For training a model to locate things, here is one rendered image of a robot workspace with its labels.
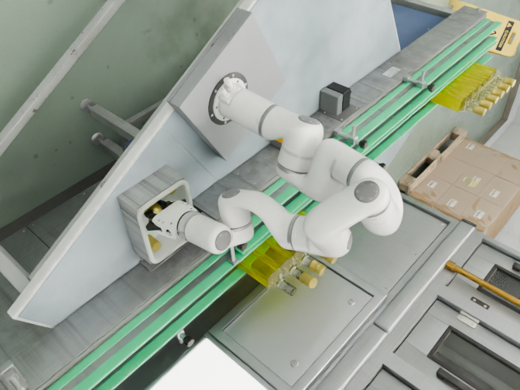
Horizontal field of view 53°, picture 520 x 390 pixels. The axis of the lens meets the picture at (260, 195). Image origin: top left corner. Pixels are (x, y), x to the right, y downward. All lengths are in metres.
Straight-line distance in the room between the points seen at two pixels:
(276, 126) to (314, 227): 0.34
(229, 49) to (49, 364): 0.93
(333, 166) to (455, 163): 4.68
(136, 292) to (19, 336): 0.46
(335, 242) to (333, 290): 0.63
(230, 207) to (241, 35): 0.47
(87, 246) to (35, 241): 0.67
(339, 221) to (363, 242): 0.84
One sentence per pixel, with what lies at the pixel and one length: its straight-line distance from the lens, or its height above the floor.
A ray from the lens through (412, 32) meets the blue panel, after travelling 2.60.
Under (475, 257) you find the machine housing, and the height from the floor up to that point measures 1.45.
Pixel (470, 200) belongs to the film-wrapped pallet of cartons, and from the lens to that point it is 5.51.
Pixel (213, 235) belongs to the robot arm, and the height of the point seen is 1.07.
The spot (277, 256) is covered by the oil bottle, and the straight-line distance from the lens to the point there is 1.61.
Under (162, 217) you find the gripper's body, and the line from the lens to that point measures 1.37.
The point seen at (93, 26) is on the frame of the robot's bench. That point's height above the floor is 0.19.
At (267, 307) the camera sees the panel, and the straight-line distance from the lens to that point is 1.68.
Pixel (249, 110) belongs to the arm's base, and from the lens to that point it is 1.39.
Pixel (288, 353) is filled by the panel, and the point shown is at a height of 1.21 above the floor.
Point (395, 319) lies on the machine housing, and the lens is 1.69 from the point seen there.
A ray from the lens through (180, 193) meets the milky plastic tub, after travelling 1.48.
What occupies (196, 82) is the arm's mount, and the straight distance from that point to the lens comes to 1.38.
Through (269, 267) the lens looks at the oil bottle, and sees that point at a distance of 1.59.
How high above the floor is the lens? 1.73
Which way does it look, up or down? 31 degrees down
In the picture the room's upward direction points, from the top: 121 degrees clockwise
